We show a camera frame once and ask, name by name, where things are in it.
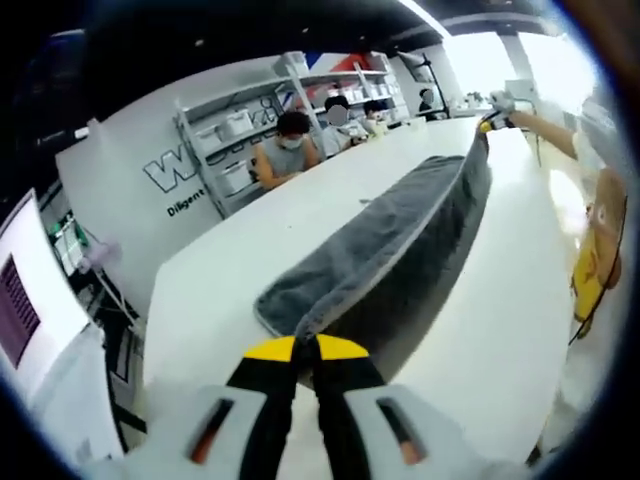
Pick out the computer monitor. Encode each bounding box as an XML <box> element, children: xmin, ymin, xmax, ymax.
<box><xmin>0</xmin><ymin>188</ymin><xmax>106</xmax><ymax>401</ymax></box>

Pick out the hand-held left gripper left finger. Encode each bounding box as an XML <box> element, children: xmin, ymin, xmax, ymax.
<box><xmin>84</xmin><ymin>335</ymin><xmax>301</xmax><ymax>480</ymax></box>

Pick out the purple rolled mat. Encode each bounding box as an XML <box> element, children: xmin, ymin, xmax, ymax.
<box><xmin>82</xmin><ymin>239</ymin><xmax>124</xmax><ymax>274</ymax></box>

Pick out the metal shelf rack with bins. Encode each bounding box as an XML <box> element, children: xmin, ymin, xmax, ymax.
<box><xmin>172</xmin><ymin>49</ymin><xmax>401</xmax><ymax>219</ymax></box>

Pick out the operator in white and yellow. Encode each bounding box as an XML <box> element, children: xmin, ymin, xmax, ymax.
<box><xmin>537</xmin><ymin>164</ymin><xmax>631</xmax><ymax>451</ymax></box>

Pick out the black labelled cabinet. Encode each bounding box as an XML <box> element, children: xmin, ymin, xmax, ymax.
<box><xmin>102</xmin><ymin>299</ymin><xmax>149</xmax><ymax>441</ymax></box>

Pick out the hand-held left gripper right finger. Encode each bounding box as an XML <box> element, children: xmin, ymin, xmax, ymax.
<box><xmin>312</xmin><ymin>333</ymin><xmax>521</xmax><ymax>480</ymax></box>

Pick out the green bottle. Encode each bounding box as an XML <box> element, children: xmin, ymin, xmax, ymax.
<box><xmin>67</xmin><ymin>217</ymin><xmax>91</xmax><ymax>254</ymax></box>

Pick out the grey towel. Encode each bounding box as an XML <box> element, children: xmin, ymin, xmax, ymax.
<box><xmin>253</xmin><ymin>128</ymin><xmax>495</xmax><ymax>384</ymax></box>

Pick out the long ceiling light strip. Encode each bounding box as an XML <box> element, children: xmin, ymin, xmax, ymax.
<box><xmin>399</xmin><ymin>0</ymin><xmax>451</xmax><ymax>36</ymax></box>

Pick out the black monitor on pole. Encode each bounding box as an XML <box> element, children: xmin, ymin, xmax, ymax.
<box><xmin>397</xmin><ymin>49</ymin><xmax>449</xmax><ymax>121</ymax></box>

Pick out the white chest device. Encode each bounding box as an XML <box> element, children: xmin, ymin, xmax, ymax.
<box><xmin>574</xmin><ymin>94</ymin><xmax>621</xmax><ymax>174</ymax></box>

